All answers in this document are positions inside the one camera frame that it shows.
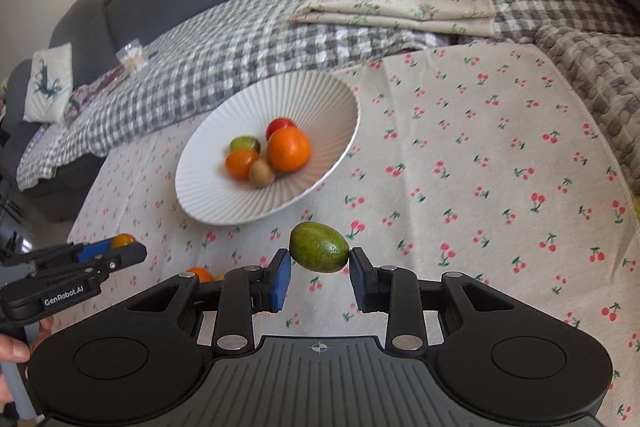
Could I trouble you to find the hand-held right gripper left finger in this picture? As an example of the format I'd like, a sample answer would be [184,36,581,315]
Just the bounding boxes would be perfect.
[125,251,293,355]

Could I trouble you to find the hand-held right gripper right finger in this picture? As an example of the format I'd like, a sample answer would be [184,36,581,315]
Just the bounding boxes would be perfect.
[349,247,518,353]

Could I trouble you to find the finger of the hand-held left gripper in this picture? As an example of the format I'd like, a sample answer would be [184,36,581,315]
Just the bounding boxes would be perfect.
[0,238,117,269]
[30,243,148,282]

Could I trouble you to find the green mango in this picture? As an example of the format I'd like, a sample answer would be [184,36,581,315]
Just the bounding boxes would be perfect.
[289,222,351,274]

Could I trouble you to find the brown kiwi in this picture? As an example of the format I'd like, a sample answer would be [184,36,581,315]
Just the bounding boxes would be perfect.
[248,159,276,188]

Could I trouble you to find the small orange tangerine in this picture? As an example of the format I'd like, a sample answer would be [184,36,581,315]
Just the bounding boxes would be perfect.
[225,149,261,181]

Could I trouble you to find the large orange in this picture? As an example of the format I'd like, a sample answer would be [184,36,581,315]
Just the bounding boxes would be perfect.
[266,128,313,172]

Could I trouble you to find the green orange-tinged tangerine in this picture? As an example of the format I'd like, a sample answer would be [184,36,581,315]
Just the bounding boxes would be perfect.
[229,136,262,155]

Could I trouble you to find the red tomato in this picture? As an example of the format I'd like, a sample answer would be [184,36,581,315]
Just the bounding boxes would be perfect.
[265,117,297,142]

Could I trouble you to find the white ribbed bowl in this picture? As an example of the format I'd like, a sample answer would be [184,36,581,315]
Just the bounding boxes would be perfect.
[174,71,361,226]

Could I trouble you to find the person's left hand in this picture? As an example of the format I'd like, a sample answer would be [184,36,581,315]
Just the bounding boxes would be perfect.
[0,316,53,427]

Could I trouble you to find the floral pouch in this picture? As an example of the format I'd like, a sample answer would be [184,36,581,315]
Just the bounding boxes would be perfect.
[64,84,98,124]

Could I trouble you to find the white deer print pillow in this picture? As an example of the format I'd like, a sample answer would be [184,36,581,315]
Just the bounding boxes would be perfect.
[22,43,74,124]

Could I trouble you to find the cherry print tablecloth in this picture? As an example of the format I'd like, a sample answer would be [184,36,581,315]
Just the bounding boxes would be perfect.
[50,34,640,427]

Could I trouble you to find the red oblong object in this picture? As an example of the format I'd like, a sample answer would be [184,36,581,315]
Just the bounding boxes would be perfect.
[92,66,126,90]

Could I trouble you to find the cotton swab bag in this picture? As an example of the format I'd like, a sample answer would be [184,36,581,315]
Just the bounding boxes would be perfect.
[115,41,149,72]

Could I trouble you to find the grey checked blanket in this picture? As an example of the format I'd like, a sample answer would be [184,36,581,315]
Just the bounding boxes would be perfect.
[15,0,626,192]

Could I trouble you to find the grey woven blanket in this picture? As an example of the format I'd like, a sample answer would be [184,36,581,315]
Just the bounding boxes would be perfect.
[532,24,640,198]

